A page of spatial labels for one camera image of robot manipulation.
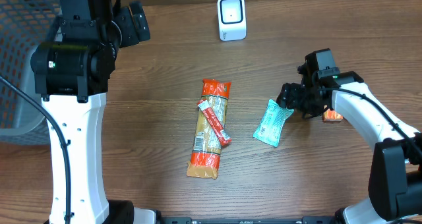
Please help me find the red stick sachet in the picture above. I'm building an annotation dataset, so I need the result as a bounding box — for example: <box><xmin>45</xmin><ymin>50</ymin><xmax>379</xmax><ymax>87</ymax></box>
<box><xmin>197</xmin><ymin>99</ymin><xmax>231</xmax><ymax>147</ymax></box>

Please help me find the small orange tissue pack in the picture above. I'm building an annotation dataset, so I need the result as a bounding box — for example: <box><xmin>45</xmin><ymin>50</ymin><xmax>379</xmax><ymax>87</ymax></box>
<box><xmin>322</xmin><ymin>108</ymin><xmax>344</xmax><ymax>123</ymax></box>

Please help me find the grey plastic mesh basket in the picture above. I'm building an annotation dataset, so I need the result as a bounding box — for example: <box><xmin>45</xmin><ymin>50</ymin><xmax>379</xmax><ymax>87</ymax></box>
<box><xmin>1</xmin><ymin>0</ymin><xmax>60</xmax><ymax>146</ymax></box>

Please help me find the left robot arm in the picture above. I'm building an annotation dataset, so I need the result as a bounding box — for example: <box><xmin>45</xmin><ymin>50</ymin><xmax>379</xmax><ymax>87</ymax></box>
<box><xmin>30</xmin><ymin>0</ymin><xmax>160</xmax><ymax>224</ymax></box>

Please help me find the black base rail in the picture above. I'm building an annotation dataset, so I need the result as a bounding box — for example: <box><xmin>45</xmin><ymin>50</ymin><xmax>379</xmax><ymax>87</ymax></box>
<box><xmin>157</xmin><ymin>216</ymin><xmax>345</xmax><ymax>224</ymax></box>

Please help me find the white barcode scanner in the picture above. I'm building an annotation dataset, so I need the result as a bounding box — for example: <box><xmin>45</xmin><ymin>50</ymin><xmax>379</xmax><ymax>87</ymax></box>
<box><xmin>217</xmin><ymin>0</ymin><xmax>247</xmax><ymax>42</ymax></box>

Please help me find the teal orange snack packet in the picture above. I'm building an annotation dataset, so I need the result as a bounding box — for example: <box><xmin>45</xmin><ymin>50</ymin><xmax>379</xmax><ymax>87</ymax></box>
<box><xmin>253</xmin><ymin>99</ymin><xmax>294</xmax><ymax>148</ymax></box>

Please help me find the long orange pasta packet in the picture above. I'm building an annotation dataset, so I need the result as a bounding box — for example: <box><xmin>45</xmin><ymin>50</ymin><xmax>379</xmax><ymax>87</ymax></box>
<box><xmin>187</xmin><ymin>79</ymin><xmax>231</xmax><ymax>179</ymax></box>

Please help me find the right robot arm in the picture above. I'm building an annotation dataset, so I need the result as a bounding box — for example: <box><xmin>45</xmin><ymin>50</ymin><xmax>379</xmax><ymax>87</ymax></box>
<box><xmin>276</xmin><ymin>49</ymin><xmax>421</xmax><ymax>223</ymax></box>

